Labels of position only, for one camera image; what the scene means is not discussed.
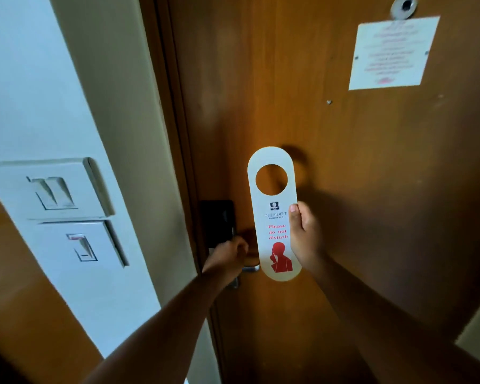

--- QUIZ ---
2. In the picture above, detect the white double switch plate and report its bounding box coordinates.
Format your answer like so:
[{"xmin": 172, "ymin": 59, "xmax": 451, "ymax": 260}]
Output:
[{"xmin": 0, "ymin": 157, "xmax": 116, "ymax": 221}]

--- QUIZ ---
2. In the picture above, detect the person's left hand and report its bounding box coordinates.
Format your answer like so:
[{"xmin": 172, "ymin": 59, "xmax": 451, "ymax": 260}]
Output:
[{"xmin": 202, "ymin": 237, "xmax": 249, "ymax": 285}]

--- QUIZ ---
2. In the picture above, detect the silver door peephole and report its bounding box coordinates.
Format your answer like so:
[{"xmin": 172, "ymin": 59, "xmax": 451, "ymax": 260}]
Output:
[{"xmin": 390, "ymin": 0, "xmax": 418, "ymax": 20}]

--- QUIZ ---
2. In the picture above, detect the white door hanger sign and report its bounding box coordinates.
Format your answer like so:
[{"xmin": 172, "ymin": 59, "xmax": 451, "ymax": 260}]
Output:
[{"xmin": 247, "ymin": 146, "xmax": 303, "ymax": 282}]

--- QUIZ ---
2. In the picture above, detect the person's right forearm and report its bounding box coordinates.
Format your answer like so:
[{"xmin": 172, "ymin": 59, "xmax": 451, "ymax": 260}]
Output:
[{"xmin": 307, "ymin": 254, "xmax": 480, "ymax": 384}]

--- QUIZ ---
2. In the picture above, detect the black electronic door lock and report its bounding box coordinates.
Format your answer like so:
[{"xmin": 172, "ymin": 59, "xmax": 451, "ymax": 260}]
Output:
[{"xmin": 199, "ymin": 200, "xmax": 241, "ymax": 289}]

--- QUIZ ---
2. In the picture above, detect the white single switch plate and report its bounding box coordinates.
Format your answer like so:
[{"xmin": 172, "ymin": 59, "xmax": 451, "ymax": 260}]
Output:
[{"xmin": 18, "ymin": 220, "xmax": 129, "ymax": 272}]

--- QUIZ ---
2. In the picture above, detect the brown wooden door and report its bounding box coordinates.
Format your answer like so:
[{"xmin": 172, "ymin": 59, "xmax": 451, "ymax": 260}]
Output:
[{"xmin": 166, "ymin": 0, "xmax": 480, "ymax": 384}]

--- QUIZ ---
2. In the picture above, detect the brown wooden door frame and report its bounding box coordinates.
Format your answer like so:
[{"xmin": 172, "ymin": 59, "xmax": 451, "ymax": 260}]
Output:
[{"xmin": 138, "ymin": 0, "xmax": 226, "ymax": 384}]

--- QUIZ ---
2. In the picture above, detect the person's left forearm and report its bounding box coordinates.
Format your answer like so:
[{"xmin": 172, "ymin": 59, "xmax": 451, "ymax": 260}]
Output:
[{"xmin": 81, "ymin": 271, "xmax": 234, "ymax": 384}]

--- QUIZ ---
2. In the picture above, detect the person's right hand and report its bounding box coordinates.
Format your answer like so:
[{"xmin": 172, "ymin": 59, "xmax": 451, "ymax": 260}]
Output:
[{"xmin": 288, "ymin": 201, "xmax": 325, "ymax": 272}]

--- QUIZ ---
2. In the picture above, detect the white notice sheet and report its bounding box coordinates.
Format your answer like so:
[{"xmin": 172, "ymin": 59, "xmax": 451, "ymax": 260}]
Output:
[{"xmin": 348, "ymin": 16, "xmax": 441, "ymax": 91}]

